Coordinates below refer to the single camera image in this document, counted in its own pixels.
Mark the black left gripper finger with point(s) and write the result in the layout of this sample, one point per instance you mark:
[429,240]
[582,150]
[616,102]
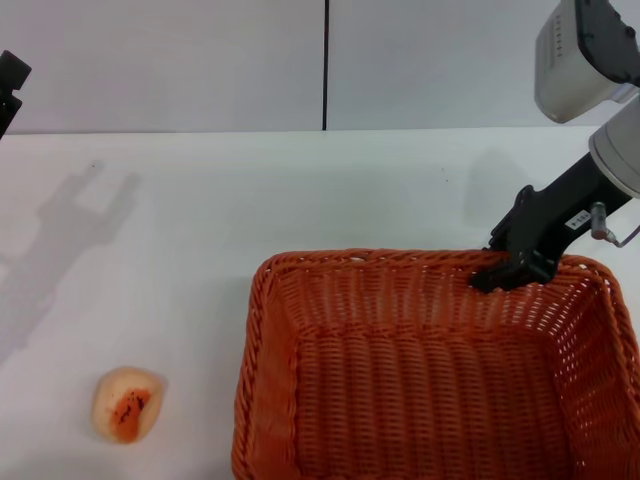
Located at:
[12,70]
[7,112]

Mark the grey wrist camera housing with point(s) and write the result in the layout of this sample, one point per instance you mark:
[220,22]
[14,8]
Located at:
[565,65]

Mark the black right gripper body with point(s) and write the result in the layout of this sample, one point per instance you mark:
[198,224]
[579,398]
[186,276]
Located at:
[555,215]

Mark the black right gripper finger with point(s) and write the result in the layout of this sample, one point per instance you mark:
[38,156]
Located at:
[515,275]
[495,249]

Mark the orange woven plastic basket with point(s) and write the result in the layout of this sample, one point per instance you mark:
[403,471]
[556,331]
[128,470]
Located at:
[425,390]

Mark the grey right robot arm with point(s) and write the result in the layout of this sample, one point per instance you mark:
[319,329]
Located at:
[620,145]

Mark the cream bun with orange filling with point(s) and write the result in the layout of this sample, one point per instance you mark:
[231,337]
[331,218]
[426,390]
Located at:
[120,407]

